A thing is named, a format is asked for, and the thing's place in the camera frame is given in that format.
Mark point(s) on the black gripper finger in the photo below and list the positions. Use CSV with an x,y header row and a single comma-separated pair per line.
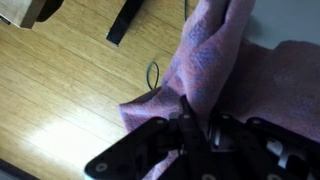
x,y
191,133

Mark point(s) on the wooden platform with aluminium frame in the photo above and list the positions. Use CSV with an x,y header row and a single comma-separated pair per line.
x,y
21,13

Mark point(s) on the pink checkered towel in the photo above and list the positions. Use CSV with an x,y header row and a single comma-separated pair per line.
x,y
258,108

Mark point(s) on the black bracket under platform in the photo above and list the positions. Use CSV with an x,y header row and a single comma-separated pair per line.
x,y
123,21

